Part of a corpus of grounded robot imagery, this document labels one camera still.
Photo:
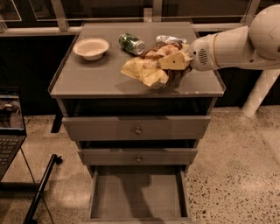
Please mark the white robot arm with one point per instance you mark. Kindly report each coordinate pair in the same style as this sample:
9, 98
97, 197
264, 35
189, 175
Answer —
255, 46

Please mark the grey middle drawer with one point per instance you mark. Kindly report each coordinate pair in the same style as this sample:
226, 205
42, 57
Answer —
138, 156

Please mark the grey open bottom drawer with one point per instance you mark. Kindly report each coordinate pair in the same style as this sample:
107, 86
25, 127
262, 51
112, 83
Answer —
153, 194

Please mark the grey top drawer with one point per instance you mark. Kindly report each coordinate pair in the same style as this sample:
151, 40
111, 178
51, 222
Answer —
139, 128

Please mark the grey drawer cabinet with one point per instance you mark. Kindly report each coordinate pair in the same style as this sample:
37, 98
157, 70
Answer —
98, 88

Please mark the white diagonal pole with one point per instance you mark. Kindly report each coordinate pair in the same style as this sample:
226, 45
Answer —
261, 88

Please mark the crushed silver blue can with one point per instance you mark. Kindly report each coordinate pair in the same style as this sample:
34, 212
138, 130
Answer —
163, 39

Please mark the green soda can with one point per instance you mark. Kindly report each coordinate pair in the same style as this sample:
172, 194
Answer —
131, 44

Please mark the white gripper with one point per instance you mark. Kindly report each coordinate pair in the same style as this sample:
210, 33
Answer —
201, 56

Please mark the black laptop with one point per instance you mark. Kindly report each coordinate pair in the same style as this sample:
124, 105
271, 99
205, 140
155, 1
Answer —
12, 126

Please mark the black stand leg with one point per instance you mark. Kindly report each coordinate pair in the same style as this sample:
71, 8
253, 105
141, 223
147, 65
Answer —
40, 187

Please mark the metal window railing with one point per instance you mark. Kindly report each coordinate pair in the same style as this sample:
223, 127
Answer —
66, 17

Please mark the white paper bowl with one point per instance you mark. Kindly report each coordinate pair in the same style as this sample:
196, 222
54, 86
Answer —
91, 48

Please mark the brown chip bag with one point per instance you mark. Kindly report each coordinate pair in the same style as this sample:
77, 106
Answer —
146, 70

